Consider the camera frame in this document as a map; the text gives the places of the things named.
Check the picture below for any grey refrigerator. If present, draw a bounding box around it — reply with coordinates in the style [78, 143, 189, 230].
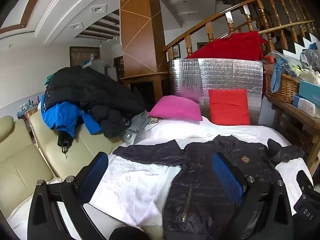
[82, 59, 118, 82]

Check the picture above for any wooden stair railing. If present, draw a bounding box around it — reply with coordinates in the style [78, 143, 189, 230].
[163, 0, 317, 62]

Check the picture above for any dark quilted jacket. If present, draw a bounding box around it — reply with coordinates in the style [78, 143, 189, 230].
[112, 134, 306, 239]

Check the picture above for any white patterned box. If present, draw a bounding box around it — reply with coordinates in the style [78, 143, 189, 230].
[293, 95, 318, 117]

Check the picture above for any cream leather sofa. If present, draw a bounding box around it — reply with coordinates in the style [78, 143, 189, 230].
[0, 110, 125, 219]

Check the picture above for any pink pillow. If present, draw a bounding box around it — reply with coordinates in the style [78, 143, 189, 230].
[148, 95, 203, 121]

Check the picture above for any silver foil insulation sheet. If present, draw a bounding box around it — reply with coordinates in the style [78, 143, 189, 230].
[169, 57, 264, 125]

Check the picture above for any teal box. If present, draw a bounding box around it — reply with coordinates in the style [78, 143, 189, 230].
[299, 80, 320, 106]

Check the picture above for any wooden side table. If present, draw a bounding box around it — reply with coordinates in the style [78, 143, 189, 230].
[264, 94, 320, 175]

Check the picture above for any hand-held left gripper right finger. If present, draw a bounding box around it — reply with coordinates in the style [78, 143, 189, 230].
[212, 152, 294, 240]

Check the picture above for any white textured blanket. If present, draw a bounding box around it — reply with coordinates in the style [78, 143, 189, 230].
[6, 116, 314, 240]

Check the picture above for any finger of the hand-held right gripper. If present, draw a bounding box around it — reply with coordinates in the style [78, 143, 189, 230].
[296, 170, 314, 196]

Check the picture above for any black coat pile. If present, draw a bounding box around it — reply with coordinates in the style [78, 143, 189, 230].
[43, 66, 146, 154]

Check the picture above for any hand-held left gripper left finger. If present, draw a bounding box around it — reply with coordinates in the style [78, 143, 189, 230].
[27, 151, 109, 240]

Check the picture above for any red cloth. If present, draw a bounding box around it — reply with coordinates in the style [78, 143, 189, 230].
[186, 31, 267, 61]

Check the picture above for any wicker basket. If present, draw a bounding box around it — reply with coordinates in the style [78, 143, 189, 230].
[264, 70, 300, 104]

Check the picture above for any bright blue jacket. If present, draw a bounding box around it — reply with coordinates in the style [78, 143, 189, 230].
[41, 101, 102, 138]

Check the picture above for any wooden column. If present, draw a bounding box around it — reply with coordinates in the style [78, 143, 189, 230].
[119, 0, 169, 100]

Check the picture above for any white plastic bag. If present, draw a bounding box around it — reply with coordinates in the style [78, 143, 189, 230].
[298, 65, 320, 85]

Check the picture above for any grey garment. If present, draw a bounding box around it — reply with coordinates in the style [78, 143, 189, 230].
[122, 110, 160, 146]

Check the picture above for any red pillow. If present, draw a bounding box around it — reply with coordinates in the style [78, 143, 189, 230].
[208, 89, 251, 126]

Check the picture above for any blue cloth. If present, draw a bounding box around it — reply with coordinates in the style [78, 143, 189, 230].
[271, 58, 288, 93]

